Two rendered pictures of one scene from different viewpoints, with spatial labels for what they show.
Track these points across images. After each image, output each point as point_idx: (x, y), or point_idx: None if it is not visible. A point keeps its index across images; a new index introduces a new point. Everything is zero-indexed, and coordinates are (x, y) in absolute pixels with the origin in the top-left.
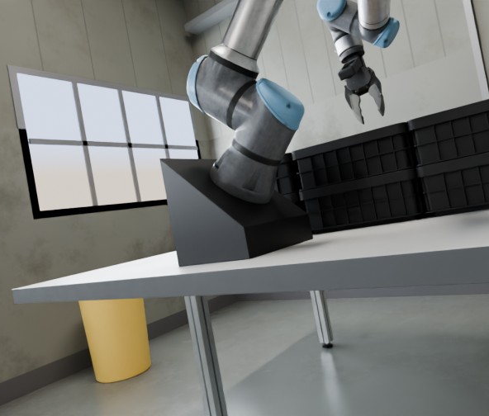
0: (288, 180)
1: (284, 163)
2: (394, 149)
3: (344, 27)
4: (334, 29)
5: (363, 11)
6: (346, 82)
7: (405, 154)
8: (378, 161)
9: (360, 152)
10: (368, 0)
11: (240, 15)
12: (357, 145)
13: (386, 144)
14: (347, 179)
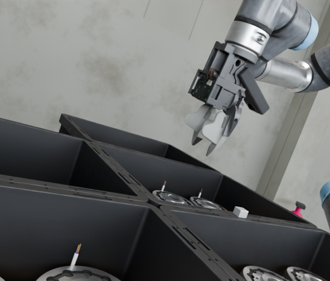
0: (312, 267)
1: (324, 246)
2: (221, 198)
3: (275, 57)
4: (280, 33)
5: (272, 77)
6: (243, 99)
7: (213, 200)
8: (228, 211)
9: (243, 206)
10: (276, 83)
11: None
12: (248, 200)
13: (227, 194)
14: None
